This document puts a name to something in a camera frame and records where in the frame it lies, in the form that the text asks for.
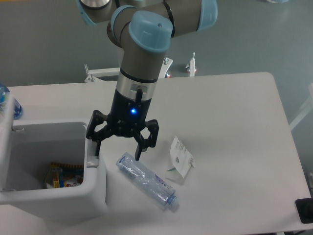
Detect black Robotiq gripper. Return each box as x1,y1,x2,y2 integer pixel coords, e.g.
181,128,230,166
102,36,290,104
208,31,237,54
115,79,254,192
85,88,160,161

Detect grey trash can push button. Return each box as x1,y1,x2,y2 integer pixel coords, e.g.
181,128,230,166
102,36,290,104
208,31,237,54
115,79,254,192
87,140,99,168

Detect white trash can body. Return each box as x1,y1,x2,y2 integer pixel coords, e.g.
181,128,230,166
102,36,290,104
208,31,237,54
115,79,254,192
0,119,107,220

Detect white trash can lid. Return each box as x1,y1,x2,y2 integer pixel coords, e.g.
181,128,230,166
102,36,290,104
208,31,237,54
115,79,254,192
0,93,15,191

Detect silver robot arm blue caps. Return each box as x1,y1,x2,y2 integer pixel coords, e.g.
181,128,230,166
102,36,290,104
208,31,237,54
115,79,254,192
76,0,218,160

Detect colourful snack wrapper trash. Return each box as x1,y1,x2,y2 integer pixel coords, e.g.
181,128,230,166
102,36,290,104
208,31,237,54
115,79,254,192
43,162,84,189

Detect crushed clear plastic bottle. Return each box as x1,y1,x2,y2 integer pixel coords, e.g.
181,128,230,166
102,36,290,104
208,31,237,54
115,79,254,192
116,153,179,212

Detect crumpled white paper packet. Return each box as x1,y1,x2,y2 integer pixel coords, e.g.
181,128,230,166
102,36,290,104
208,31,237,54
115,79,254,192
165,136,195,184

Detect blue labelled water bottle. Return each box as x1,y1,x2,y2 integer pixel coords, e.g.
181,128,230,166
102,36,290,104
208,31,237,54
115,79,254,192
0,84,23,120

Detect black device at table edge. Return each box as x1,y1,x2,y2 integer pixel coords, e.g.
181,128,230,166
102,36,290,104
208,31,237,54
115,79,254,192
295,198,313,224

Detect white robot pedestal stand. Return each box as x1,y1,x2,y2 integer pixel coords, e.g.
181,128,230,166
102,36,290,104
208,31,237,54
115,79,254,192
84,52,197,83

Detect white table leg frame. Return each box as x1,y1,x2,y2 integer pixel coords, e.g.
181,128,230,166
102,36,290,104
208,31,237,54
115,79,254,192
289,83,313,131

